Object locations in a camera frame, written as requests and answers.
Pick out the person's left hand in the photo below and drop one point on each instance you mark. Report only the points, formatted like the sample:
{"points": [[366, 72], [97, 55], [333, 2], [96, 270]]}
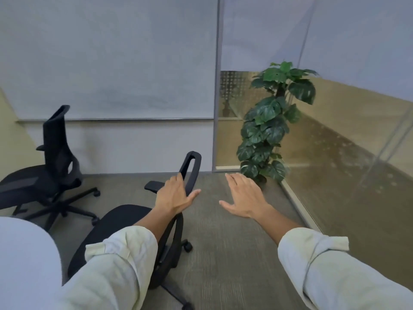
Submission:
{"points": [[172, 196]]}

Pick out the black mesh office chair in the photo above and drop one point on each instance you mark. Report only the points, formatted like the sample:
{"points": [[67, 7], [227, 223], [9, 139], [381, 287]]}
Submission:
{"points": [[55, 148], [116, 222]]}

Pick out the green potted monstera plant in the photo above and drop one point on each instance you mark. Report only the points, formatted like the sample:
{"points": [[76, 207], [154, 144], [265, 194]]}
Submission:
{"points": [[267, 109]]}

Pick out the person's right hand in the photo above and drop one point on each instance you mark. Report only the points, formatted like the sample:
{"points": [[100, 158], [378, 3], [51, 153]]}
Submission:
{"points": [[246, 198]]}

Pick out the person's left white sleeve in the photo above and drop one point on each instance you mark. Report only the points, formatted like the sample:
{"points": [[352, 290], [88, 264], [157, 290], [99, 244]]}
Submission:
{"points": [[109, 274]]}

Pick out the person's white sleeve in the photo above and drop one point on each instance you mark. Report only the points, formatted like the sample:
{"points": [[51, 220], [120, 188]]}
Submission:
{"points": [[109, 274], [338, 277]]}

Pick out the person's right forearm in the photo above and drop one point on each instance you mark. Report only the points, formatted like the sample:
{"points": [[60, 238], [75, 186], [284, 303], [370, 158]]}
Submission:
{"points": [[277, 224]]}

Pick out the white roller blind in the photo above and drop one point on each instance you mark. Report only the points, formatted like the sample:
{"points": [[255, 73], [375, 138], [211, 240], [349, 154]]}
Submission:
{"points": [[258, 29], [113, 54], [371, 38]]}

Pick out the white oval meeting table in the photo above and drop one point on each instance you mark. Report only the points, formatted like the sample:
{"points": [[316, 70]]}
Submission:
{"points": [[25, 264]]}

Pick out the person's left forearm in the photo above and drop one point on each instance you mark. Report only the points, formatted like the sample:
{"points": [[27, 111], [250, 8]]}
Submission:
{"points": [[155, 222]]}

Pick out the grey metal partition post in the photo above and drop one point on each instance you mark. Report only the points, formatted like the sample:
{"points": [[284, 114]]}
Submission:
{"points": [[217, 125]]}

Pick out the person's right white sleeve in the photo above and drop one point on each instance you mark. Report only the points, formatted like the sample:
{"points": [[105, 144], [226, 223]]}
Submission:
{"points": [[338, 277]]}

